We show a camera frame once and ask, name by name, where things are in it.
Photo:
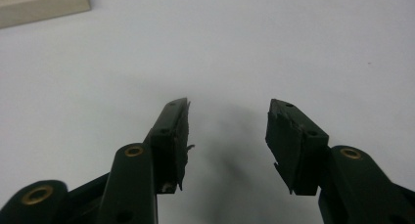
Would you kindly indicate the wooden picture frame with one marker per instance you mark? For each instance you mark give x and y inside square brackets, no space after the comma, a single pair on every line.
[39,5]

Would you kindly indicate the white table mat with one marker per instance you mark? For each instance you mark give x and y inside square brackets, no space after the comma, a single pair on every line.
[228,48]

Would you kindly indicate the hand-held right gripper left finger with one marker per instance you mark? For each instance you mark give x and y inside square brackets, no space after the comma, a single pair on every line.
[169,142]

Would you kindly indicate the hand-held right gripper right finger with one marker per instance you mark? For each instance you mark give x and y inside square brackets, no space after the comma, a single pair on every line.
[293,145]

